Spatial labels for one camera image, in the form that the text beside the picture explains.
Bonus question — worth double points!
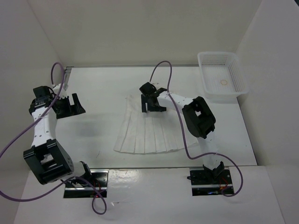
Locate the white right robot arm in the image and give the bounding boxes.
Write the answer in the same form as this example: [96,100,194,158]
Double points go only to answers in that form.
[139,82,224,183]

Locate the white perforated plastic basket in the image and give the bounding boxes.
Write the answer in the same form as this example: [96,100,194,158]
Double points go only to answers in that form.
[197,51,249,102]

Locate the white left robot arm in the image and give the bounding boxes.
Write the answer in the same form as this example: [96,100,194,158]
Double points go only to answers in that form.
[23,84,93,187]

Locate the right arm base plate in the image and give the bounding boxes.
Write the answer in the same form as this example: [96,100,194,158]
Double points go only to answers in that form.
[187,168,235,196]

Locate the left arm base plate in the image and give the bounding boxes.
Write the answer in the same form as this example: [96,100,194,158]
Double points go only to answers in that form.
[63,169,109,199]

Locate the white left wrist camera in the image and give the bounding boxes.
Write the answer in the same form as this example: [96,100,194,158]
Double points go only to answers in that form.
[52,84,68,99]

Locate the white pleated skirt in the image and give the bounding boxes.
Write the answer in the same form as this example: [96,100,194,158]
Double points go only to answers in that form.
[113,94,199,155]

